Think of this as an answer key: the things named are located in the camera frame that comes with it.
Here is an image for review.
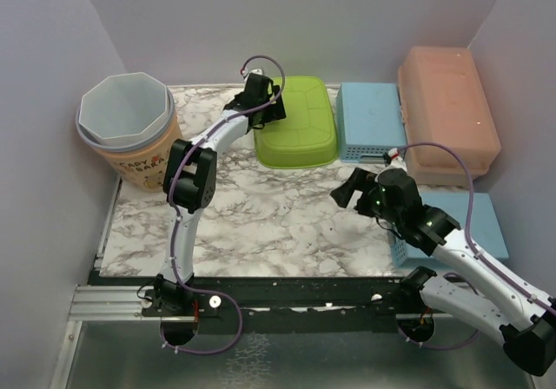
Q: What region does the green plastic tray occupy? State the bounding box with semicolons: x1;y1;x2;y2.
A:
254;76;338;169

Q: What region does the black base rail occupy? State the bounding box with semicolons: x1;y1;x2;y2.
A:
89;276;432;334

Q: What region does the aluminium extrusion rail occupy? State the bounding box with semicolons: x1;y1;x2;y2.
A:
68;283;153;321

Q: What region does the large blue perforated basket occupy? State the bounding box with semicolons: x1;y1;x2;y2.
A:
388;191;509;270

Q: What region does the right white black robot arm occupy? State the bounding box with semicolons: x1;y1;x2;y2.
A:
330;168;555;376

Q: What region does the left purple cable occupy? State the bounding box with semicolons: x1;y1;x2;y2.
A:
160;55;288;357

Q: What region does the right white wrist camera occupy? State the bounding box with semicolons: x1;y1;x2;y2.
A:
383;148;407;172

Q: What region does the orange capybara bucket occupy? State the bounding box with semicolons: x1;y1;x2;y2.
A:
75;89;182;192

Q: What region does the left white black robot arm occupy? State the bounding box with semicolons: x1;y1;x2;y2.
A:
144;72;286;315

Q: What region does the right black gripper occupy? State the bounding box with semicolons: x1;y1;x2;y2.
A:
331;165;403;227

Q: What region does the white octagonal inner bin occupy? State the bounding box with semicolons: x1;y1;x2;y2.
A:
77;72;169;146

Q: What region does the pink translucent lidded box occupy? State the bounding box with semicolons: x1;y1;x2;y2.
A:
398;46;501;187

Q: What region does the small blue perforated basket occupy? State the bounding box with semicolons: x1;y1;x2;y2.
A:
335;82;407;163

